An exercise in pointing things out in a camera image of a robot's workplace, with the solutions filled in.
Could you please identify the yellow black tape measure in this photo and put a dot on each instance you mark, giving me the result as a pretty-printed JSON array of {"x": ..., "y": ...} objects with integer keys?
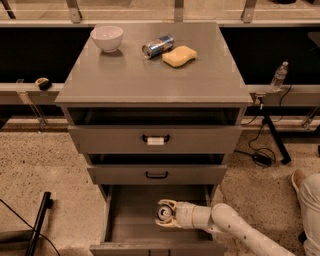
[{"x": 43, "y": 83}]

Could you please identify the black power adapter with cable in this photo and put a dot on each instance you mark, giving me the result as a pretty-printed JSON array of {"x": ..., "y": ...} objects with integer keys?
[{"x": 261, "y": 156}]

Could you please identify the person leg light trousers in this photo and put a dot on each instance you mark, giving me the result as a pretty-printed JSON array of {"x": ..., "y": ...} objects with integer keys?
[{"x": 309, "y": 199}]

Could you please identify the blue silver can lying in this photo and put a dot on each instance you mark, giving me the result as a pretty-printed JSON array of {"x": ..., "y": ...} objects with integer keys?
[{"x": 158, "y": 46}]

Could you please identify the black bar left floor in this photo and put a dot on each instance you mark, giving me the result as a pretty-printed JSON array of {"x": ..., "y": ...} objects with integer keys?
[{"x": 46, "y": 204}]

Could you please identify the grey middle drawer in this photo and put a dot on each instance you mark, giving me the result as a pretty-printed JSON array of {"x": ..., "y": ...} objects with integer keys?
[{"x": 188, "y": 174}]

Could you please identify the grey drawer cabinet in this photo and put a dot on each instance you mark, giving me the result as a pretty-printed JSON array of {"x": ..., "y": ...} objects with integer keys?
[{"x": 126, "y": 89}]

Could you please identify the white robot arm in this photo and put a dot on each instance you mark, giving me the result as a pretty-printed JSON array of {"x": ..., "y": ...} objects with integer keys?
[{"x": 218, "y": 218}]

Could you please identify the grey top drawer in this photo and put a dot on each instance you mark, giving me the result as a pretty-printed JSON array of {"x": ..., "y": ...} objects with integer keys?
[{"x": 155, "y": 140}]

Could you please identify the clear plastic water bottle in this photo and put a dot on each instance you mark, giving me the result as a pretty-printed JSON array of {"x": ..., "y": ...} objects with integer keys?
[{"x": 279, "y": 77}]

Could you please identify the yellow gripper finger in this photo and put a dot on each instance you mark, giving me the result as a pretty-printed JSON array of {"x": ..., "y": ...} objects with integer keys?
[
  {"x": 168, "y": 223},
  {"x": 168, "y": 202}
]

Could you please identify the dark pepsi can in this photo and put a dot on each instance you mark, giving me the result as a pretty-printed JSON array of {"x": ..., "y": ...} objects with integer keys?
[{"x": 164, "y": 213}]

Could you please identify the white bowl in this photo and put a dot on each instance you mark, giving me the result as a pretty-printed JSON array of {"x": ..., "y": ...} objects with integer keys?
[{"x": 107, "y": 38}]

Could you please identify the yellow sponge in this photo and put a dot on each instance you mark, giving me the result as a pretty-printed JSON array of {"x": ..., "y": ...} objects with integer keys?
[{"x": 179, "y": 56}]

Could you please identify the grey bottom drawer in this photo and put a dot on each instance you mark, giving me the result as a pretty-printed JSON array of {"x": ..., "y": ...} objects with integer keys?
[{"x": 130, "y": 228}]

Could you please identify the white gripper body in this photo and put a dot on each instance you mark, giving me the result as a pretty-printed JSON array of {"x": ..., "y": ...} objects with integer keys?
[{"x": 183, "y": 214}]

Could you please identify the grey drawer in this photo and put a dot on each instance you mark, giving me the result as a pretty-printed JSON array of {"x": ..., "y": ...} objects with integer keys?
[
  {"x": 188, "y": 174},
  {"x": 155, "y": 140},
  {"x": 130, "y": 228}
]

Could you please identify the tan shoe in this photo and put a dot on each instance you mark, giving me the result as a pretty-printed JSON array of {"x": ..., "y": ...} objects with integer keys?
[{"x": 296, "y": 179}]

